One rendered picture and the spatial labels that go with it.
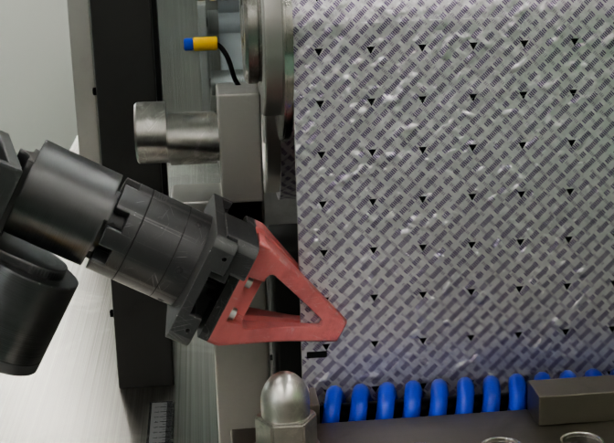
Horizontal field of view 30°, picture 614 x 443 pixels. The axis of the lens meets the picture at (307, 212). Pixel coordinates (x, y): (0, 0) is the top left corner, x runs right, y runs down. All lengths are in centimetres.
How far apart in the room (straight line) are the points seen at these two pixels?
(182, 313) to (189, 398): 41
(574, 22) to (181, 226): 25
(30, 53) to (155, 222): 568
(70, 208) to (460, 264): 23
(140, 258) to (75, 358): 51
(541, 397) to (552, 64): 19
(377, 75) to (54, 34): 565
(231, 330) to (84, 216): 11
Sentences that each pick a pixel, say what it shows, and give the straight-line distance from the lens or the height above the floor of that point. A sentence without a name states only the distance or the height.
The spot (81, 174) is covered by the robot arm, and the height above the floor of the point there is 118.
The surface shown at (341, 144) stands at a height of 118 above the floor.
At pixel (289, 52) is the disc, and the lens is 64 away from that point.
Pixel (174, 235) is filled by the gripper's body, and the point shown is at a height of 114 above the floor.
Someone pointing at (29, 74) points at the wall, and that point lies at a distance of 632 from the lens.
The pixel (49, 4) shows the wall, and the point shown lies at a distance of 627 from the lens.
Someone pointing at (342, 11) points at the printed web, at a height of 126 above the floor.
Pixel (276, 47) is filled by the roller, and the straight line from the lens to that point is 65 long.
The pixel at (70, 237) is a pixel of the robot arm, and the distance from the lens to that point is 64.
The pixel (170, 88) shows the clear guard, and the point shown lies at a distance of 169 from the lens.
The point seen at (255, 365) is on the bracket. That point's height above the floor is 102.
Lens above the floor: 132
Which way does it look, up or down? 15 degrees down
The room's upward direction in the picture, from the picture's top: 2 degrees counter-clockwise
